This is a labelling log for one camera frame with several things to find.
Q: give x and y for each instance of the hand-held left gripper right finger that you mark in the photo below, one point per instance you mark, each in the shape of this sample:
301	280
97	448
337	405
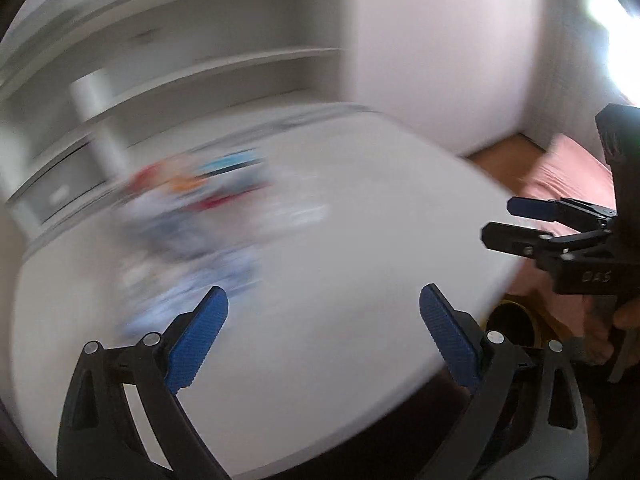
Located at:
450	340

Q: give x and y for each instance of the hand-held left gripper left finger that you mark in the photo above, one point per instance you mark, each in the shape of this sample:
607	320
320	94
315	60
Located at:
197	340

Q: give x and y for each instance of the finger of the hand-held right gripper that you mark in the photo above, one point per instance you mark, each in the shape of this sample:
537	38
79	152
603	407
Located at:
510	239
530	208

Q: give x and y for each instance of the yellow waste bin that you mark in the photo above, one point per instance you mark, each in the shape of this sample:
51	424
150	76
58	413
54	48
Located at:
507	322

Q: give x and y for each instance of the pile of colourful wrappers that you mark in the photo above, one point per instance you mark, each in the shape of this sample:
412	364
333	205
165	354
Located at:
200	220

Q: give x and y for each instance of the person's right hand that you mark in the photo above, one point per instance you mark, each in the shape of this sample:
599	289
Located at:
627	316

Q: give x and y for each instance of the pink bedding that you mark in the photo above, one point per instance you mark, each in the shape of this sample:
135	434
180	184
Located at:
570	175

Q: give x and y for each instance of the white drawer with round knob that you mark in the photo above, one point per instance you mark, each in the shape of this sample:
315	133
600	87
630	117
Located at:
60	190

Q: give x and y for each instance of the white shelf unit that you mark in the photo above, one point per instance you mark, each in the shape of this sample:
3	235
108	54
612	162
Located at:
225	25

